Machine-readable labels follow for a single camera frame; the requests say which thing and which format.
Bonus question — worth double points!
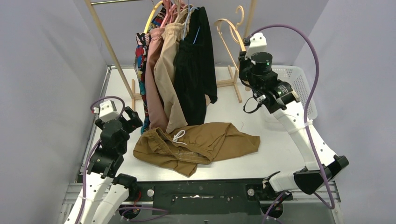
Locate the white plastic basket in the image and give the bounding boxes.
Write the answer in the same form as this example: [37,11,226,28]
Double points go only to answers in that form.
[272,65,318,120]

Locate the brown shorts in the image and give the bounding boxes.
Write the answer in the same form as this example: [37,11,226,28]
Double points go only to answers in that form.
[133,122,261,177]

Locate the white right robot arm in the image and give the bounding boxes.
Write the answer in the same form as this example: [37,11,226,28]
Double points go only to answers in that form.
[238,51,349,199]

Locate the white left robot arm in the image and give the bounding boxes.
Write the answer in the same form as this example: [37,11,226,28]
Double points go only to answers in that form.
[65,105,142,224]

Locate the pink shorts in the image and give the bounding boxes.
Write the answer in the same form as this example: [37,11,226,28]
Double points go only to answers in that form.
[145,28,169,131]

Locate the black shorts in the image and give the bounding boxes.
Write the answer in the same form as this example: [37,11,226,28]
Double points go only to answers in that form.
[174,7,218,126]

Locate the beige shorts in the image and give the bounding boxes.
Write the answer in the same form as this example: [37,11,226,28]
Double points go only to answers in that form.
[153,22,211,135]

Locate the comic print shorts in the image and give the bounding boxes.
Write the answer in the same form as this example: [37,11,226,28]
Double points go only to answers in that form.
[134,4,166,134]

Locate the blue hanger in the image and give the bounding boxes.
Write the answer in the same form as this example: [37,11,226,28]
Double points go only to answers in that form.
[181,0,199,41]

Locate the pink hanger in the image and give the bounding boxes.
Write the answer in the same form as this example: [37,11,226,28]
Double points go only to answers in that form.
[160,0,177,28]

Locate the yellow hanger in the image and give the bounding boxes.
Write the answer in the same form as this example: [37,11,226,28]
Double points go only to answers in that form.
[143,0,163,33]

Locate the wooden clothes rack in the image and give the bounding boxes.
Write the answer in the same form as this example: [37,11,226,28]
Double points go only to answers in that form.
[84,0,257,112]

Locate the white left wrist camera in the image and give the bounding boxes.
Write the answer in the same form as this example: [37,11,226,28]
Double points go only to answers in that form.
[92,100,120,123]

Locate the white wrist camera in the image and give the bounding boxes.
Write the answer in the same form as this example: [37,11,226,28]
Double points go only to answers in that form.
[92,100,120,123]
[244,32,267,59]

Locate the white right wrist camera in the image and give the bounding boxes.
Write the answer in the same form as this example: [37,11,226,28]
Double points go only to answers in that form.
[244,32,267,59]

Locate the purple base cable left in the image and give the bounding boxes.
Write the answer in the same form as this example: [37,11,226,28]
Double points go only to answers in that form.
[119,205,169,223]

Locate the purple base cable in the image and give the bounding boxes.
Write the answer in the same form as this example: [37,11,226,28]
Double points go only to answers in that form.
[261,190,288,224]
[119,205,169,223]

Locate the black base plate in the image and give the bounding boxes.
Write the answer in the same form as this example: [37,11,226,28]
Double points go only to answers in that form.
[119,178,281,215]

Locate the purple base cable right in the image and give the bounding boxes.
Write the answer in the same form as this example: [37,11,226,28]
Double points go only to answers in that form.
[261,190,288,224]

